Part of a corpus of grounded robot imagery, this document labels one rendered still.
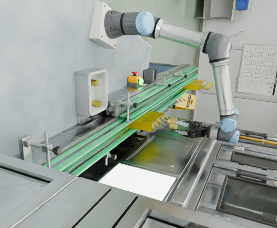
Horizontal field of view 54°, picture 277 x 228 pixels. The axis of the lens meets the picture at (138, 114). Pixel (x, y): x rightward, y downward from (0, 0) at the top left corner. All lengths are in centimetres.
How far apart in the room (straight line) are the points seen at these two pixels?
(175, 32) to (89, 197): 113
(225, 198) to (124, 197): 83
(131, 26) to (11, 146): 81
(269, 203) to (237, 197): 14
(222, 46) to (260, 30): 591
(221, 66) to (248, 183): 60
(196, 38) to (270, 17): 582
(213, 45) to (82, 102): 70
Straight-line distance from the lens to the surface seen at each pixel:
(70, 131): 139
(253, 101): 749
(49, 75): 128
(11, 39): 113
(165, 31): 157
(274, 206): 141
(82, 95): 141
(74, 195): 62
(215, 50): 138
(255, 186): 152
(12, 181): 72
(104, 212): 56
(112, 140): 151
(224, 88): 139
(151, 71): 216
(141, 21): 145
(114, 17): 151
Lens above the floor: 160
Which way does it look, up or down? 23 degrees down
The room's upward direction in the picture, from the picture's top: 100 degrees clockwise
